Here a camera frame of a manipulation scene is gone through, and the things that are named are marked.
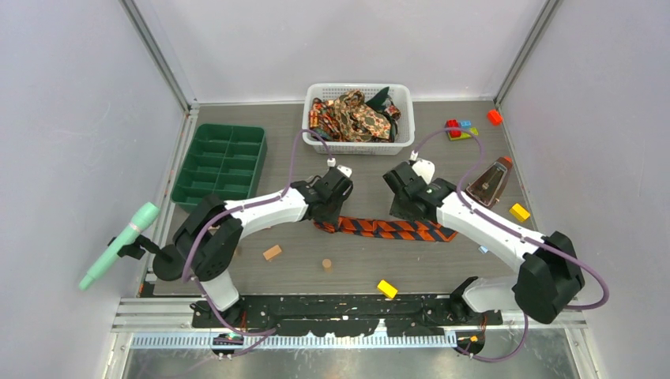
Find orange navy striped tie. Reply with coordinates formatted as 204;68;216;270
314;216;457;242

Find brown wooden metronome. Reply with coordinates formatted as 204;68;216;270
465;156;514;209

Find white plastic basket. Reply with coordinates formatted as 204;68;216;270
301;83;415;155

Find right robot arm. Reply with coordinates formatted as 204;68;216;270
383;159;585;324

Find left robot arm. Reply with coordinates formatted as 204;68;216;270
172;165;353;327

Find small round wooden disc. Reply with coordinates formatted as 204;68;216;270
322;258;332;272

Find small wooden block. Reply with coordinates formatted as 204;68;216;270
262;245;283;261

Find stacked lego bricks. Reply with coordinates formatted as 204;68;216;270
445;119;479;141

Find floral patterned tie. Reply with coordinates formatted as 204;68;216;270
308;90;402;143

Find yellow toy brick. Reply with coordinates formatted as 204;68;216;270
509;203;531;223
377;280;398;299

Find green compartment tray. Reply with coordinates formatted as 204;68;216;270
171;123;267;212

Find dark green tie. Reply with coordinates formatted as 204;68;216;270
366;86;390;110

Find red toy brick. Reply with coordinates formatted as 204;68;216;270
487;109;503;126

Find black microphone stand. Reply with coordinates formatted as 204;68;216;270
117;235;185;281

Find mint green microphone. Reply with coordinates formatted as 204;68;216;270
78;202;160;291

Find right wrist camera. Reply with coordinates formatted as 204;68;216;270
408;151;435;184

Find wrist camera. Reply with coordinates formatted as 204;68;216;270
327;158;352;178
408;151;435;184

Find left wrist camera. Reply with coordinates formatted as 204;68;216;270
327;158;352;178

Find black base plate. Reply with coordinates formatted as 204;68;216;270
190;294;503;337

